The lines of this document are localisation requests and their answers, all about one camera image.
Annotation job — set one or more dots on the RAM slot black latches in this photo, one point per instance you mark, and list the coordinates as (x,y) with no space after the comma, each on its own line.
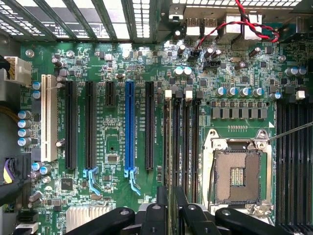
(176,147)
(309,171)
(291,171)
(196,147)

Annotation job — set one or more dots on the silver finned heat sink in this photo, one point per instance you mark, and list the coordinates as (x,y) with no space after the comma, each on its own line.
(83,215)

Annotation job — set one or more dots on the metal CPU socket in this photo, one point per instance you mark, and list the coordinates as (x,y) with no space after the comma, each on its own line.
(237,176)

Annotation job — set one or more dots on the white expansion slot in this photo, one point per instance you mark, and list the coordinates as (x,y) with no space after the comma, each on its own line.
(49,117)

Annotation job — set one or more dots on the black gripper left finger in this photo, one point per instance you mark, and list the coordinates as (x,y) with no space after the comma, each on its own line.
(154,220)

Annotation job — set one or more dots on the thin metal locking lever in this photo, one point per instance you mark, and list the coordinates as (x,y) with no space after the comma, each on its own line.
(291,131)
(211,180)

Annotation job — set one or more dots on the green motherboard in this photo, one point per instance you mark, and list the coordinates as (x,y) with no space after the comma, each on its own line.
(117,137)

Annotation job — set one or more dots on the black expansion slot blue latch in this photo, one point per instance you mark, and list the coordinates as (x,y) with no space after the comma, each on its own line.
(90,124)

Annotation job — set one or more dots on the silver USB port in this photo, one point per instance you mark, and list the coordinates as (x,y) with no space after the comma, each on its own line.
(210,27)
(193,28)

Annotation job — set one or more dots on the white power connector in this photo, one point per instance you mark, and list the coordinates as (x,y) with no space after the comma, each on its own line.
(20,69)

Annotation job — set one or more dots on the RAM slot white latches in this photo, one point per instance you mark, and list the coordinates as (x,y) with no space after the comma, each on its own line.
(300,95)
(281,159)
(187,147)
(168,94)

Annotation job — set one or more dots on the short black expansion slot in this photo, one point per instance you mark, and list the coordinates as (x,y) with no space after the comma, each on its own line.
(110,94)

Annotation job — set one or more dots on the silver stacked port block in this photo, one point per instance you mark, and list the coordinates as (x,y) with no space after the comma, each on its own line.
(233,27)
(254,30)

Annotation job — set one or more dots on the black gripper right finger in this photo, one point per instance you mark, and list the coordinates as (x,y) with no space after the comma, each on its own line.
(198,220)

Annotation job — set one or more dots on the long black expansion slot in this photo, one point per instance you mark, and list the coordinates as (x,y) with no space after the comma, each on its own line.
(71,124)
(149,124)

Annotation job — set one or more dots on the grey metal PC case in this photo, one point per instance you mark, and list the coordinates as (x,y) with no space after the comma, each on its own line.
(156,22)

